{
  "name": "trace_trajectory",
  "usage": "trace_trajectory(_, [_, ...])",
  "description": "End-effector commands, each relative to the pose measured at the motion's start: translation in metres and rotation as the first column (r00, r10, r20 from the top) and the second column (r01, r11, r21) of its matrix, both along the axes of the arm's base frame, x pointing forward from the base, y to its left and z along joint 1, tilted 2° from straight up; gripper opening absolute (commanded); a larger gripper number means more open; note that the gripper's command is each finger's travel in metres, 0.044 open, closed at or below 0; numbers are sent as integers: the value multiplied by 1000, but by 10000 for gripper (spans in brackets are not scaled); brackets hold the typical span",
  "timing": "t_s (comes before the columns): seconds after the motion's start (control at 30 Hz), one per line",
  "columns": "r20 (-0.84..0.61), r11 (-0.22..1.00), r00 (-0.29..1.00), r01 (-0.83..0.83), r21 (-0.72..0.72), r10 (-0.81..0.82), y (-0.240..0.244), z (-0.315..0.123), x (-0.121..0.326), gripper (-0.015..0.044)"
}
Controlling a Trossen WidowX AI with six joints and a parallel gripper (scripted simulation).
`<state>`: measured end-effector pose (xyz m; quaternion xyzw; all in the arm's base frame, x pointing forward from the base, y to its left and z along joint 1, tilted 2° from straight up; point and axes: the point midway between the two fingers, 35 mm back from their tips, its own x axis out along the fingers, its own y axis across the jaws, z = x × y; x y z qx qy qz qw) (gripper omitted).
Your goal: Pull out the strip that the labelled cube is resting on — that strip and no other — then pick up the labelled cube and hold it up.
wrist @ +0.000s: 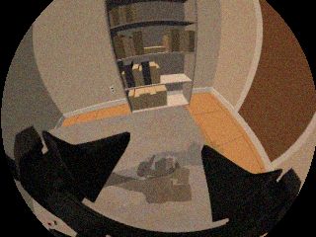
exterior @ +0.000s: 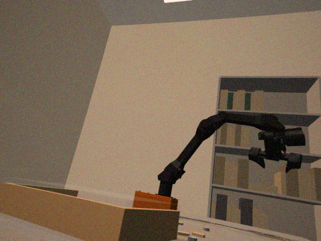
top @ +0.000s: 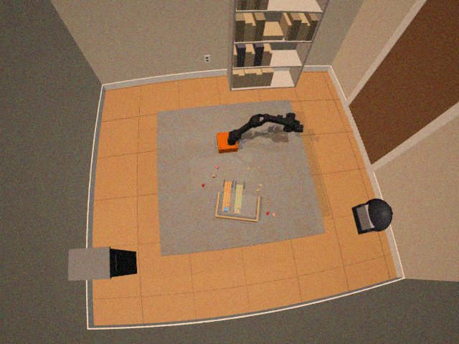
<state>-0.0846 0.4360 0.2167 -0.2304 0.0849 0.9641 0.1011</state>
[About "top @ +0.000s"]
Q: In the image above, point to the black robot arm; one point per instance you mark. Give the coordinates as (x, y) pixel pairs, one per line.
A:
(289, 124)

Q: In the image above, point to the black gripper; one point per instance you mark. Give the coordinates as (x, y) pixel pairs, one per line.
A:
(297, 121)

